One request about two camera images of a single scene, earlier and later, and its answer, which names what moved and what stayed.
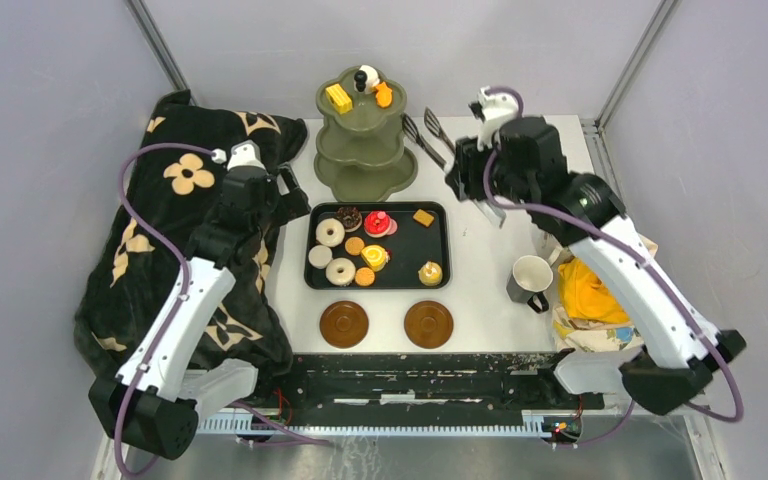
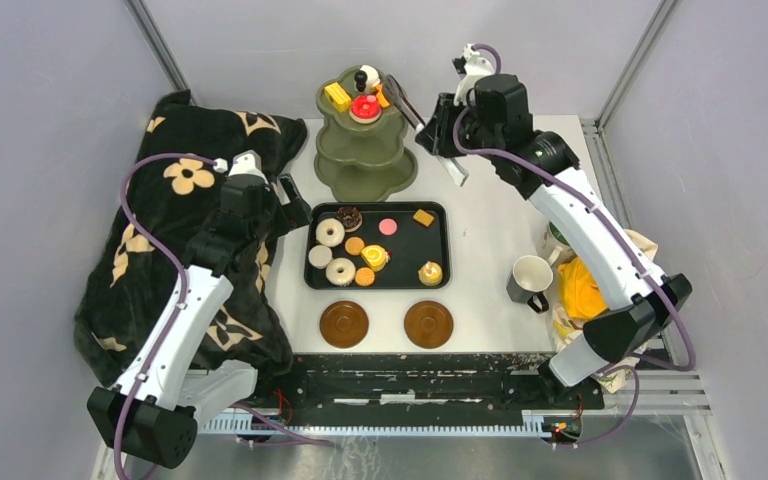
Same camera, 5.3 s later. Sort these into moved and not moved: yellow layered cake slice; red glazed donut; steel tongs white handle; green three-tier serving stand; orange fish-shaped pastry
Moved: red glazed donut; steel tongs white handle
Not moved: green three-tier serving stand; yellow layered cake slice; orange fish-shaped pastry
